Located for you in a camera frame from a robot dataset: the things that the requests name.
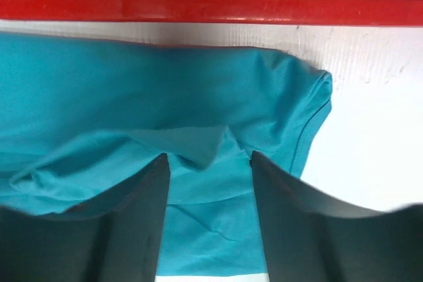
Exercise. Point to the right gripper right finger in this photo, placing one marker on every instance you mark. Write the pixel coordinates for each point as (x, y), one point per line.
(308, 235)

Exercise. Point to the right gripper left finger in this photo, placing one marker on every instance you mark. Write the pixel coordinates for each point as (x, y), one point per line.
(115, 236)

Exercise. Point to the teal t shirt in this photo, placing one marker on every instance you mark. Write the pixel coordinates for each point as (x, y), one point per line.
(79, 116)

